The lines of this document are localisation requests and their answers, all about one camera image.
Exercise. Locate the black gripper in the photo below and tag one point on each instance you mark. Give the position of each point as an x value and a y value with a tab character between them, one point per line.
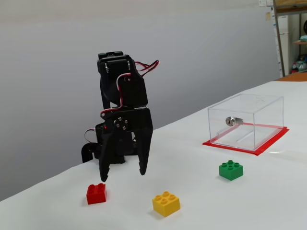
136	120

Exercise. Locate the yellow lego brick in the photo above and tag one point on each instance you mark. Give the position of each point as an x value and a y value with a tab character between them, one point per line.
165	206

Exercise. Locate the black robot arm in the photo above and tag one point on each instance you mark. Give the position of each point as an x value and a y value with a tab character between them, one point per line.
134	93

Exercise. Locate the red lego brick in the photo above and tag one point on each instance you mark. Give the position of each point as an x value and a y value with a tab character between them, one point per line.
96	195

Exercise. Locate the transparent plastic box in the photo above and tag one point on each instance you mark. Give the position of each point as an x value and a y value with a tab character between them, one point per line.
230	134

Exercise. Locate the green lego brick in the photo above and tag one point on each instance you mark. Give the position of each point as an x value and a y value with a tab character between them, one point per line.
230	171

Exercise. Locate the black table clamp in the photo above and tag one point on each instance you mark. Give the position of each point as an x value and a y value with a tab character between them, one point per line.
86	153

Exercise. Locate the silver cam lock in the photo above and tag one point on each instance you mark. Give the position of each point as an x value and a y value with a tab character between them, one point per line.
229	122

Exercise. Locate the grey metal shelf rack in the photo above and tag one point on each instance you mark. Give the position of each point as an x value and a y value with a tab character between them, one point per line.
280	48

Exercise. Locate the brown wooden tabletop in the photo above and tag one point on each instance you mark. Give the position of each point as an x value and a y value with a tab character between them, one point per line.
297	77

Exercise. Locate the bottle with red cap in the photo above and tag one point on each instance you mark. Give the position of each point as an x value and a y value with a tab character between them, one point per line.
294	69

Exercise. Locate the yellow sticky note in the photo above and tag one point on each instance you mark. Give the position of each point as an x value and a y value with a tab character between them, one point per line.
268	16

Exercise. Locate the white cabinet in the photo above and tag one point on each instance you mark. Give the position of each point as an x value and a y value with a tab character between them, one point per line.
285	26

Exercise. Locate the teal object on shelf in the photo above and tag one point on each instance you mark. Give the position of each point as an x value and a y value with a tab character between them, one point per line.
304	38

